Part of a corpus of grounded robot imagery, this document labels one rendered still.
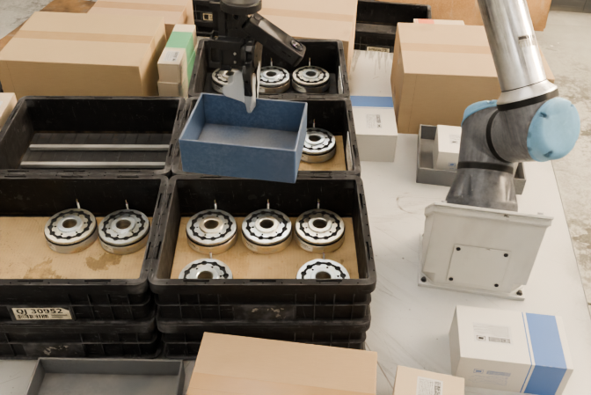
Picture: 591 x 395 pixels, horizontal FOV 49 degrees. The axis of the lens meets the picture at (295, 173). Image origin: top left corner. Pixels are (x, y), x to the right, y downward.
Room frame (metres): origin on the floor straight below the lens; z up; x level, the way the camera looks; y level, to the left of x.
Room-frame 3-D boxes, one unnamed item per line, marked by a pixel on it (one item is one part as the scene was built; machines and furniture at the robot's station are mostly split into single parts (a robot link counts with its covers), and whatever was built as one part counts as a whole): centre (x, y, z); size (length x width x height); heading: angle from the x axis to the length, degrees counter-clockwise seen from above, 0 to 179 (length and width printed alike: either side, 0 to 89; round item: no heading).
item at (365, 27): (2.50, -0.35, 0.37); 0.40 x 0.30 x 0.45; 82
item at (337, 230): (0.97, -0.05, 0.86); 0.10 x 0.10 x 0.01
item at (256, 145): (0.94, 0.09, 1.10); 0.20 x 0.15 x 0.07; 82
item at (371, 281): (0.90, 0.06, 0.92); 0.40 x 0.30 x 0.02; 91
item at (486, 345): (0.76, -0.41, 0.75); 0.20 x 0.12 x 0.09; 84
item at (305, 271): (0.82, -0.06, 0.86); 0.10 x 0.10 x 0.01
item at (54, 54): (1.69, 0.62, 0.80); 0.40 x 0.30 x 0.20; 87
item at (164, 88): (1.70, 0.35, 0.79); 0.24 x 0.06 x 0.06; 173
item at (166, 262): (0.90, 0.06, 0.87); 0.40 x 0.30 x 0.11; 91
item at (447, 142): (1.36, -0.47, 0.75); 0.20 x 0.12 x 0.09; 83
